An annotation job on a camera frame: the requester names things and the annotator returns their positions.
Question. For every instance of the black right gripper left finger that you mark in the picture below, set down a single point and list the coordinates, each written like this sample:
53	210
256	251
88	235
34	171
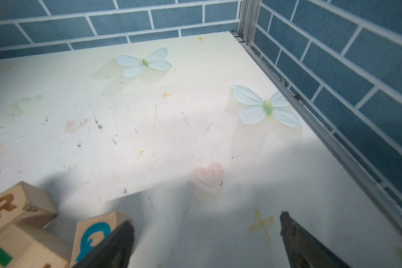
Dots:
114	251

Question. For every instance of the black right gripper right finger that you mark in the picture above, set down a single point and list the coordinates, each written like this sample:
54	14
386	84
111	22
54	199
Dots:
303	249

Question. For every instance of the wooden block letter R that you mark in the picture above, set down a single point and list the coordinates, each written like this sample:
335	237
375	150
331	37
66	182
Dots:
26	204

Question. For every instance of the wooden block blue letter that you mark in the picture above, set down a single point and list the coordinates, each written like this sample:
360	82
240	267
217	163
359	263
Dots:
93	234

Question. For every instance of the wooden block green marks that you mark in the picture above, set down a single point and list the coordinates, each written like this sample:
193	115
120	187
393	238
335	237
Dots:
22	246

